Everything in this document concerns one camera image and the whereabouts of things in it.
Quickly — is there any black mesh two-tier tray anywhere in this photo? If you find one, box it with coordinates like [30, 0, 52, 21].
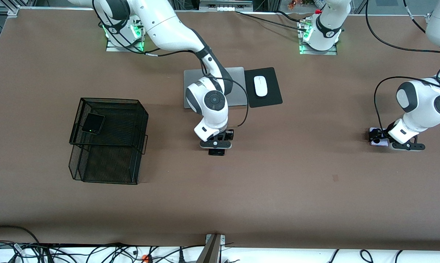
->
[69, 98, 149, 185]

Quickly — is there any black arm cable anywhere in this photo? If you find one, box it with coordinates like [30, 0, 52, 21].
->
[92, 0, 250, 128]
[365, 0, 440, 130]

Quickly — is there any lilac flip phone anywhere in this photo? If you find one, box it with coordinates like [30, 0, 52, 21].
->
[368, 127, 390, 148]

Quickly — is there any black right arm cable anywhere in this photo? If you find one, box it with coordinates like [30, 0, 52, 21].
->
[92, 0, 250, 128]

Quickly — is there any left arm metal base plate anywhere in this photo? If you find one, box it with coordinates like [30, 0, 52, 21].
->
[299, 40, 338, 56]

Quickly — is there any black cable on table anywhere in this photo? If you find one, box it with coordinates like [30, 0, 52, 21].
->
[236, 10, 311, 31]

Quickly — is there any white computer mouse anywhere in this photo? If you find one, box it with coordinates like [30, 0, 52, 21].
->
[254, 76, 268, 97]

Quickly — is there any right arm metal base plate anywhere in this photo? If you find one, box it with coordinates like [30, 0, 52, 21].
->
[106, 37, 145, 52]

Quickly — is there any thick black floor cable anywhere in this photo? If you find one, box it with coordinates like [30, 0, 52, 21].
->
[0, 225, 41, 263]

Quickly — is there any black flip phone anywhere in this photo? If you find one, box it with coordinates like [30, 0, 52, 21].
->
[81, 113, 106, 135]

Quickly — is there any grey metal camera mount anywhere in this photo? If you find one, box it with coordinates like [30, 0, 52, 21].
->
[196, 234, 226, 263]

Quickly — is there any aluminium frame profile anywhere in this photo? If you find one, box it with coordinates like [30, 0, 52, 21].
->
[0, 5, 20, 17]

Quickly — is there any black mouse pad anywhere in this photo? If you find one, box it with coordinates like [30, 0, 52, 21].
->
[244, 67, 283, 108]

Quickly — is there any grey power strip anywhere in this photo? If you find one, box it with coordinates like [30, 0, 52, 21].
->
[200, 0, 253, 11]

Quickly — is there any silver laptop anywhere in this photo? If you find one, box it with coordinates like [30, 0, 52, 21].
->
[183, 66, 249, 109]

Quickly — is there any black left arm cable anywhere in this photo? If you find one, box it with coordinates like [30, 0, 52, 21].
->
[365, 0, 440, 130]

